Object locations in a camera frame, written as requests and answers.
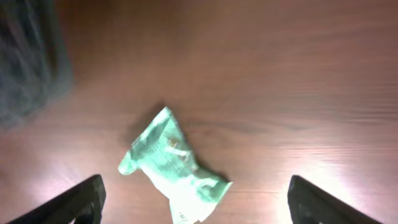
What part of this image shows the grey plastic basket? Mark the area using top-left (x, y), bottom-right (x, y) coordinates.
top-left (1, 0), bottom-right (73, 129)

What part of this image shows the small mint green packet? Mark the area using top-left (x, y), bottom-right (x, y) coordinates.
top-left (118, 107), bottom-right (232, 223)

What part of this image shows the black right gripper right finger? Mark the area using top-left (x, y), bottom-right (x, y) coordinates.
top-left (287, 175), bottom-right (381, 224)

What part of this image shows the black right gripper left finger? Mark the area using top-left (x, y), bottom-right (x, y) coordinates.
top-left (9, 174), bottom-right (106, 224)

